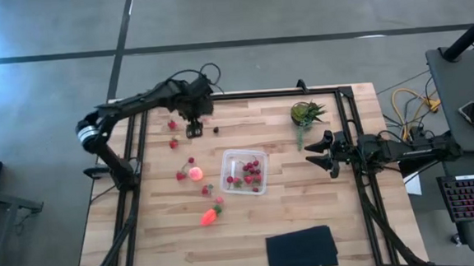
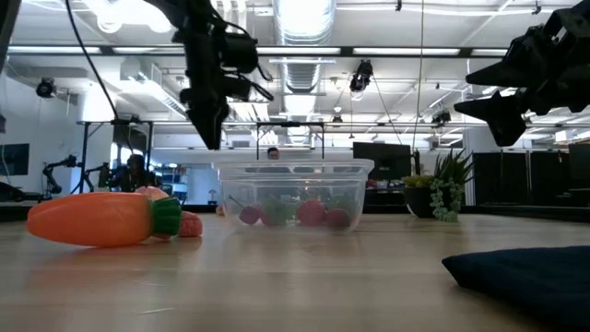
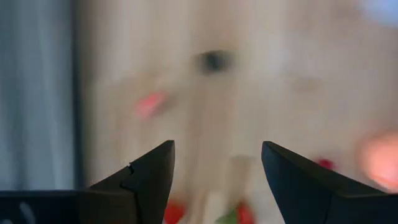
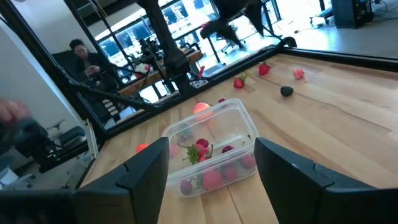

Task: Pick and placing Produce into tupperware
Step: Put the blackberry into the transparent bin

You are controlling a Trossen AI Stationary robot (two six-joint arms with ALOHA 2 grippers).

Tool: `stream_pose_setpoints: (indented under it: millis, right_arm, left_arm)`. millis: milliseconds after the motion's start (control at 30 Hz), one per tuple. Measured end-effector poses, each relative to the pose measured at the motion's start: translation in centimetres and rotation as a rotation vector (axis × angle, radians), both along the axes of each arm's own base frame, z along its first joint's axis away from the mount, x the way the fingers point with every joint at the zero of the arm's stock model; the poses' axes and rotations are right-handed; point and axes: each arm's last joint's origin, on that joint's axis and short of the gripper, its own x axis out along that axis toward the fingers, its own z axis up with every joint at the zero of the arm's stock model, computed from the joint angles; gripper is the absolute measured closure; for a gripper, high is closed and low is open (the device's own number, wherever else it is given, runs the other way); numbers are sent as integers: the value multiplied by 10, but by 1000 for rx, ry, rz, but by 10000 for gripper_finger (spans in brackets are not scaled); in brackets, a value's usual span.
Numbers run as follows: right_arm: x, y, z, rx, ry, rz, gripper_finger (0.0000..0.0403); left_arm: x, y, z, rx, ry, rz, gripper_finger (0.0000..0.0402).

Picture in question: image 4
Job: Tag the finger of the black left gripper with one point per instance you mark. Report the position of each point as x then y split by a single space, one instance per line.
256 20
234 29

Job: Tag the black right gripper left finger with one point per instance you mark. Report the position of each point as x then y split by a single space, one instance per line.
136 186

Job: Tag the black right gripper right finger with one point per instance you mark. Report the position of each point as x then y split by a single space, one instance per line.
298 193

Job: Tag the orange toy carrot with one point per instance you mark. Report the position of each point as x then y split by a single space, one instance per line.
141 147

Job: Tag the red toy strawberry with leaves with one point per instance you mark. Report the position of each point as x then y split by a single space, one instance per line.
238 83
202 153
263 69

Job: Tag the pink bumpy toy fruit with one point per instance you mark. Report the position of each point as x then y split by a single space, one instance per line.
298 73

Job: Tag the black toy blackberry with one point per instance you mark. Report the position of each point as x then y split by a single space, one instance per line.
286 91

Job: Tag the pale orange toy peach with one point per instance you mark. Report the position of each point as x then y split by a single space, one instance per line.
201 109

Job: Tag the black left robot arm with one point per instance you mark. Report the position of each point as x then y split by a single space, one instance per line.
174 62

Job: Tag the clear plastic tupperware container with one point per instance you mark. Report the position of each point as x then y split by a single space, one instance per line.
227 124

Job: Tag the black computer tower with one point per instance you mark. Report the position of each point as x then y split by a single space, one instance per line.
351 14

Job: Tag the wooden desk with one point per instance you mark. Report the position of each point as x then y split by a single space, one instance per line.
149 81

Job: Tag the black device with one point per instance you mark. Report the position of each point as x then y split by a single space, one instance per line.
31 140

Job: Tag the person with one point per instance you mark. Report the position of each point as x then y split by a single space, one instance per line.
84 53

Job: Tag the person's hand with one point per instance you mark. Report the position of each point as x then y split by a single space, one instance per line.
12 110

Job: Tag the black arched frame clamp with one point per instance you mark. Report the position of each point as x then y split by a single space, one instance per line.
292 42

